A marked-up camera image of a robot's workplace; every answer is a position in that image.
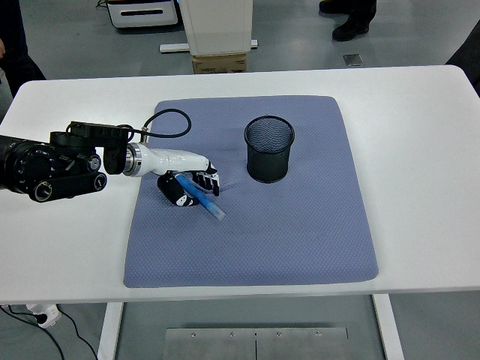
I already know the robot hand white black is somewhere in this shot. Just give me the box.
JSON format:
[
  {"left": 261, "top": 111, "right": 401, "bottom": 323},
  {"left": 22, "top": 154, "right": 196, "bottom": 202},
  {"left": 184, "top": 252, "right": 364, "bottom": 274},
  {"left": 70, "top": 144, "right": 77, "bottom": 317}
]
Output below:
[{"left": 140, "top": 145, "right": 222, "bottom": 208}]

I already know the blue marker with clear cap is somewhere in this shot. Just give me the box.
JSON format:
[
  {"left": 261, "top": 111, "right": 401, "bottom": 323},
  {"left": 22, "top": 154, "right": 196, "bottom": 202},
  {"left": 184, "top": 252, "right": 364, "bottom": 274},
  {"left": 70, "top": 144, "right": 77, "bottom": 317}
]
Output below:
[{"left": 175, "top": 172, "right": 227, "bottom": 221}]

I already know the black mesh pen holder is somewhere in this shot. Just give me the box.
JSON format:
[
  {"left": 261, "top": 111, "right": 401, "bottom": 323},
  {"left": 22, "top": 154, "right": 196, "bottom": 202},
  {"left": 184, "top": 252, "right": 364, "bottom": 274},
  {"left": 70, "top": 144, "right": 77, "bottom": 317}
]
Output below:
[{"left": 243, "top": 115, "right": 296, "bottom": 184}]

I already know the brown cardboard box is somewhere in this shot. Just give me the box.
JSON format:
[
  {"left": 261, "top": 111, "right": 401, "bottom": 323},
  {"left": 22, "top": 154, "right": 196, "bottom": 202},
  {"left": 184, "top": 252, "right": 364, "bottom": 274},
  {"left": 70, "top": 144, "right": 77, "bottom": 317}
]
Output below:
[{"left": 191, "top": 52, "right": 248, "bottom": 75}]

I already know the blue-grey padded mat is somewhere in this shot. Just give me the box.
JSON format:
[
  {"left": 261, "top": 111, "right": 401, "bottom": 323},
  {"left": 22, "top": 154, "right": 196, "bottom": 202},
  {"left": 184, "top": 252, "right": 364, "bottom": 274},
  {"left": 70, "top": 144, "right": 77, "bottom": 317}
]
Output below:
[{"left": 122, "top": 94, "right": 380, "bottom": 289}]

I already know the white base bar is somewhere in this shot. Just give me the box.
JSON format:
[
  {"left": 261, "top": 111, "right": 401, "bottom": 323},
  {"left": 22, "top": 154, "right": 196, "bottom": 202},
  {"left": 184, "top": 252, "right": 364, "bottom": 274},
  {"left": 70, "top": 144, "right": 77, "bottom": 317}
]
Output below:
[{"left": 159, "top": 38, "right": 260, "bottom": 53}]

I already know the white cabinet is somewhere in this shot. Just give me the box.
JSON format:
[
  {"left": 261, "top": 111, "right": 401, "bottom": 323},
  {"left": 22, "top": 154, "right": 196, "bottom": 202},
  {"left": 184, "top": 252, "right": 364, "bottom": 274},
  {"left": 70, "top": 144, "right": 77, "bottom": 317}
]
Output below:
[{"left": 179, "top": 0, "right": 253, "bottom": 56}]

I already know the white box appliance with slot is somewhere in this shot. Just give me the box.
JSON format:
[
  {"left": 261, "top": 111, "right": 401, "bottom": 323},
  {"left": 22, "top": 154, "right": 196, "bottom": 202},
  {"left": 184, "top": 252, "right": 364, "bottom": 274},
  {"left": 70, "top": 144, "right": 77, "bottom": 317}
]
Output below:
[{"left": 106, "top": 0, "right": 180, "bottom": 29}]

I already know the white table leg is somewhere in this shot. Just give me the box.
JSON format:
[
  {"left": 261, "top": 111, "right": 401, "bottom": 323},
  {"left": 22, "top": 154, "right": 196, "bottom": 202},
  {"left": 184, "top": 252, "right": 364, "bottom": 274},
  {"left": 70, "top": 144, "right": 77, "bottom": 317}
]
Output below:
[
  {"left": 96, "top": 301, "right": 125, "bottom": 360},
  {"left": 371, "top": 293, "right": 405, "bottom": 360}
]

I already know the white power strip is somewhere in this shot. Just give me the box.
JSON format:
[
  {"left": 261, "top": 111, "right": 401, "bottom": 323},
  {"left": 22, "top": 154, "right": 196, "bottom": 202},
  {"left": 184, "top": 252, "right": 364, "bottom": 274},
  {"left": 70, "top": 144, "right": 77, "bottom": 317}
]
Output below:
[{"left": 25, "top": 303, "right": 62, "bottom": 330}]

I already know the person with black shoes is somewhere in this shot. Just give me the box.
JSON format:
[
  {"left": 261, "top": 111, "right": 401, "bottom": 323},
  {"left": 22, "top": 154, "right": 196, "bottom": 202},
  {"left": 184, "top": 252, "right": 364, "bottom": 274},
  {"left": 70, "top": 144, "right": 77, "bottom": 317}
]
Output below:
[{"left": 317, "top": 0, "right": 377, "bottom": 42}]

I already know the black bulky object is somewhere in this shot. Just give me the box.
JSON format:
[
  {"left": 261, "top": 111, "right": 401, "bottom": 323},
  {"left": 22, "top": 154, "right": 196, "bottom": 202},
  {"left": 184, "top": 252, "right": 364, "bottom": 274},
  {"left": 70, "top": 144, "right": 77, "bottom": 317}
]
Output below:
[{"left": 445, "top": 17, "right": 480, "bottom": 97}]

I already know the black floor cable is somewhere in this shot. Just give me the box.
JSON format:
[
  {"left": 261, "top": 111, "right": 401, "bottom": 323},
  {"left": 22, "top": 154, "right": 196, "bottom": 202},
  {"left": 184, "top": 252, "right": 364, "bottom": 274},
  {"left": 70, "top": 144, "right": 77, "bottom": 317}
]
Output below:
[
  {"left": 0, "top": 304, "right": 65, "bottom": 360},
  {"left": 55, "top": 310, "right": 99, "bottom": 360}
]

